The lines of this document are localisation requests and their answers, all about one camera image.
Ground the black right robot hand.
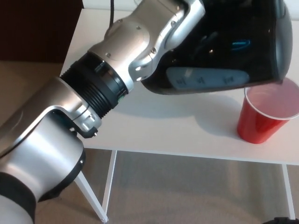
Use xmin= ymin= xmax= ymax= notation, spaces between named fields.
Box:
xmin=265 ymin=217 xmax=299 ymax=224

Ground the black electric kettle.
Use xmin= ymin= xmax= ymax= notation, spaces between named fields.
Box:
xmin=141 ymin=0 xmax=294 ymax=96

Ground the red plastic cup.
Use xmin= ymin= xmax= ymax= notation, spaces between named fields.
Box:
xmin=236 ymin=78 xmax=299 ymax=144

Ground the dark brown cabinet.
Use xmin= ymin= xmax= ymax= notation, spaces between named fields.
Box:
xmin=0 ymin=0 xmax=84 ymax=63

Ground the white metal-frame table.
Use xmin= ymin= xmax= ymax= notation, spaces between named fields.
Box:
xmin=59 ymin=0 xmax=299 ymax=221

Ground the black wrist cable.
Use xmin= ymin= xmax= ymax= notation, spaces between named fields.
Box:
xmin=108 ymin=0 xmax=115 ymax=29

